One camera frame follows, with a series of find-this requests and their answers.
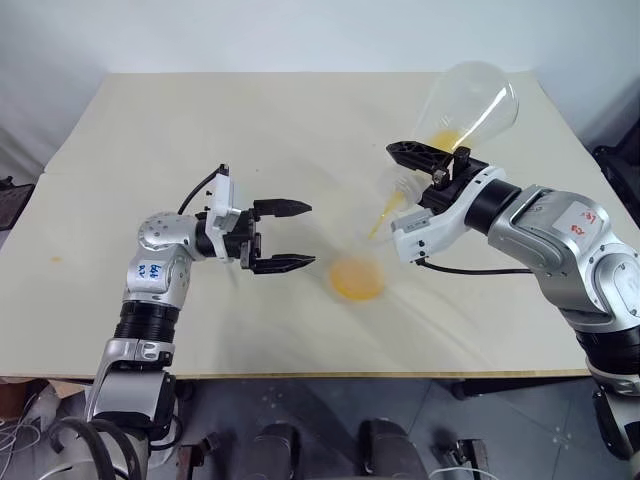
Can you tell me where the thick black hose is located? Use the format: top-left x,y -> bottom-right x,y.
48,418 -> 152,480

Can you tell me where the dark bulky object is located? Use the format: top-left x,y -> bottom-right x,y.
592,82 -> 640,202

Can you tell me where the dark rounded shape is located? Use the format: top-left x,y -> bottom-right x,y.
252,422 -> 302,480

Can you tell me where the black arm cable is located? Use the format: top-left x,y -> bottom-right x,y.
177,163 -> 231,214
414,254 -> 534,277

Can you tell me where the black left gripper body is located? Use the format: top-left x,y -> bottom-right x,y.
226,206 -> 265,272

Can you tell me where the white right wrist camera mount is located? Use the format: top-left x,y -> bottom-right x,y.
391,166 -> 507,265

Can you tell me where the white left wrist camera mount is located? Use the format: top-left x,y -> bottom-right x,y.
203,166 -> 242,262

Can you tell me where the thin white cable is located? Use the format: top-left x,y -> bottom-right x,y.
431,466 -> 497,480

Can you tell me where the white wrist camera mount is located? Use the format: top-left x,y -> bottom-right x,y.
391,166 -> 507,265
203,166 -> 242,262

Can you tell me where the dark crate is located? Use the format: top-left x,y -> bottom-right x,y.
0,175 -> 35,231

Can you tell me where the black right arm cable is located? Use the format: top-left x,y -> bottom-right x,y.
414,254 -> 534,277

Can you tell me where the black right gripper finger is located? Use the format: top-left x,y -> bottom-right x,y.
451,146 -> 475,176
385,140 -> 454,178

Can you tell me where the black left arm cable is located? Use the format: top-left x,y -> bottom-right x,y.
177,163 -> 231,214

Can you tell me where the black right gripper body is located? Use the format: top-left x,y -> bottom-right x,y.
418,164 -> 489,212

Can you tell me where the rusty brown metal bracket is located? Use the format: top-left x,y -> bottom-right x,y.
438,437 -> 487,480
176,432 -> 236,480

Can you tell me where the tall clear plastic beaker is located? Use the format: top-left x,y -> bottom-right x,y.
327,223 -> 397,304

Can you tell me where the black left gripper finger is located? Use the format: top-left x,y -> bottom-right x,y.
250,253 -> 318,278
252,198 -> 314,223

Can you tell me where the clear conical flask orange liquid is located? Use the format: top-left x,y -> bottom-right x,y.
381,60 -> 521,207

